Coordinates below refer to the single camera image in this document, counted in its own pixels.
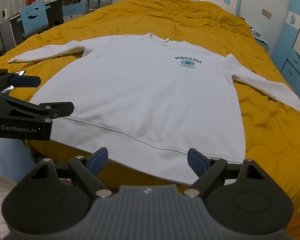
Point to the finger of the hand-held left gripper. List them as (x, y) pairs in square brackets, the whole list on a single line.
[(25, 80), (61, 108)]

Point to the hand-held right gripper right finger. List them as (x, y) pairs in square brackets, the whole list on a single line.
[(197, 162)]

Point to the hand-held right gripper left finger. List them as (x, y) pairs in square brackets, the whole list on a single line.
[(99, 162)]

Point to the white printed sweatshirt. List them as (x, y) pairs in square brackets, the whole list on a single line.
[(140, 100)]

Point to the person's light blue trouser leg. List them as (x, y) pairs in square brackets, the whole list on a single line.
[(11, 160)]

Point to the blue smiley face chair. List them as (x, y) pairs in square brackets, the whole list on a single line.
[(35, 17)]

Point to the white quilted blanket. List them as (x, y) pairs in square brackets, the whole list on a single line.
[(0, 205)]

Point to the grey cluttered desk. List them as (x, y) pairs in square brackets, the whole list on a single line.
[(65, 7)]

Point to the blue nightstand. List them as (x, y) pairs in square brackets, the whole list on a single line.
[(262, 43)]

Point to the yellow bedspread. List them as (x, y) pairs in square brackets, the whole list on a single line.
[(170, 17)]

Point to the blue and white wardrobe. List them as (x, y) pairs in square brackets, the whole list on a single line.
[(295, 55)]

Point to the small white camera device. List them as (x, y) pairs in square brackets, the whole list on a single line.
[(5, 14)]

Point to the beige wall socket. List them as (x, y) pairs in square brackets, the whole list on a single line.
[(266, 13)]

